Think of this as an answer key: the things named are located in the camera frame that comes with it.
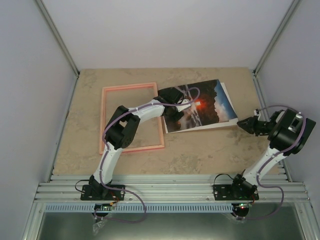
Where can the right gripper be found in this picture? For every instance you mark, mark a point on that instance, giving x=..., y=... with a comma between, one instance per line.
x=250, y=127

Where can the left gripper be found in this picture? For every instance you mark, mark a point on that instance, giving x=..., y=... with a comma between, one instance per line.
x=174, y=119

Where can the white mat board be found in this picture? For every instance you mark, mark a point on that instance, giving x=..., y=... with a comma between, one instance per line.
x=225, y=120

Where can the sunset landscape photo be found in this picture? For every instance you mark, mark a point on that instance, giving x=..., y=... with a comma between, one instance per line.
x=207, y=107

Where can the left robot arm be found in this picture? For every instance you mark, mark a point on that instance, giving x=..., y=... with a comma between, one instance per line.
x=120, y=132

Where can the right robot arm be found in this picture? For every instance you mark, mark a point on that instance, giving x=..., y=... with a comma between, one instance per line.
x=287, y=132

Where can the right controller board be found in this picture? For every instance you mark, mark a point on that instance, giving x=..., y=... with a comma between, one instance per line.
x=244, y=205

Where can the controller board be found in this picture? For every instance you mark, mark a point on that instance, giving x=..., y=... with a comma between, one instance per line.
x=244, y=205
x=105, y=206

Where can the left controller board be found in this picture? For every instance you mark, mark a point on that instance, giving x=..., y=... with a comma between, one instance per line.
x=105, y=206

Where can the clear plastic bag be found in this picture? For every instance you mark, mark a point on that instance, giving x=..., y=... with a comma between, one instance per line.
x=97, y=226

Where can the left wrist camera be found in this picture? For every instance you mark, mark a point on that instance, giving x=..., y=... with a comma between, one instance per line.
x=185, y=104

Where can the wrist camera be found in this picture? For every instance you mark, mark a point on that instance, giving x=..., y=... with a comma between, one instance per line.
x=257, y=113
x=185, y=104

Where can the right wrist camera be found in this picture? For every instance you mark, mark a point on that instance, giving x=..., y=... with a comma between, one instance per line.
x=257, y=113

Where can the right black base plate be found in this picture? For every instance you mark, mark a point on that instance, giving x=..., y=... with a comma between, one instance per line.
x=223, y=192

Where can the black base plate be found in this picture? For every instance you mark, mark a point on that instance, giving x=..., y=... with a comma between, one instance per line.
x=223, y=192
x=117, y=192

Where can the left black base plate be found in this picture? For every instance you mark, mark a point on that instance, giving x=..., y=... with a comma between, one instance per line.
x=117, y=192

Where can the right aluminium corner post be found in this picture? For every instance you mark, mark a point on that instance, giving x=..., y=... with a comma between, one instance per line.
x=294, y=5

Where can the aluminium corner post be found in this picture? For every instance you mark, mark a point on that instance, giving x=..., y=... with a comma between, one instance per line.
x=294, y=5
x=57, y=36

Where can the aluminium mounting rail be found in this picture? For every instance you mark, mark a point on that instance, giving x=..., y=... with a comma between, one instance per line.
x=170, y=188

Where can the blue slotted cable duct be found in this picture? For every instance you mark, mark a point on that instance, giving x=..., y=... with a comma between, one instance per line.
x=131, y=208

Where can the left aluminium corner post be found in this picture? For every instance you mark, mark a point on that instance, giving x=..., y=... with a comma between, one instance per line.
x=57, y=36

